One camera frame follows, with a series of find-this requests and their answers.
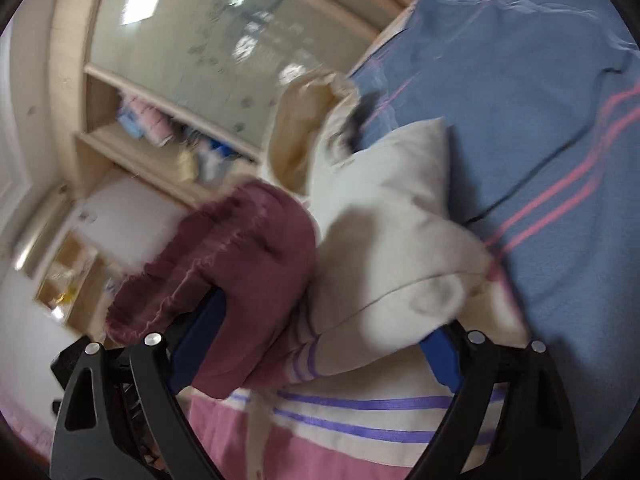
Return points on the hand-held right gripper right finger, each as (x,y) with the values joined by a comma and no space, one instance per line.
(442,360)

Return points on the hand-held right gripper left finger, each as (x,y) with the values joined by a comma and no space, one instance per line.
(200,340)

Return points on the maroon garment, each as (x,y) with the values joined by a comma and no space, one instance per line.
(240,260)

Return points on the cream hooded jacket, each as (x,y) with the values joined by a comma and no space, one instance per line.
(390,220)

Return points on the pink and blue folded clothes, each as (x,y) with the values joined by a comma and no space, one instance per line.
(145,120)

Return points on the cream cloth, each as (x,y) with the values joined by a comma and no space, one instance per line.
(187,162)

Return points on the blue cloth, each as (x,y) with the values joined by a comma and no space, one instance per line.
(220,150)

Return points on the beige wooden wardrobe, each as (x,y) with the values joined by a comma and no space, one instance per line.
(75,60)

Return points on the wardrobe glass door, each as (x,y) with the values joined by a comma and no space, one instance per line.
(200,25)

